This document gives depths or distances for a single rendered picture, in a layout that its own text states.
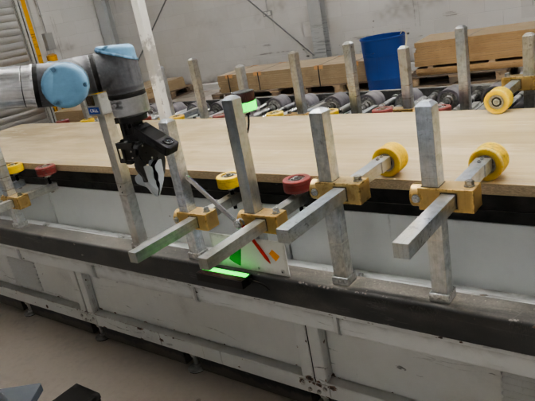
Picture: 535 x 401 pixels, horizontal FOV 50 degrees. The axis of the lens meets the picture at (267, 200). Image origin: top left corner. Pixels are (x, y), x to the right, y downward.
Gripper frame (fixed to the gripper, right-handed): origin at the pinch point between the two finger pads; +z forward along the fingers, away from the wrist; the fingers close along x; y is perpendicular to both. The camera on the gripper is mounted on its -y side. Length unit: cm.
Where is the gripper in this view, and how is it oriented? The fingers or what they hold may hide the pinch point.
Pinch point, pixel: (158, 191)
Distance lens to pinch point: 148.6
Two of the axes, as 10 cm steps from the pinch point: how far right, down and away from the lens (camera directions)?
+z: 1.8, 9.3, 3.3
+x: -5.6, 3.7, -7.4
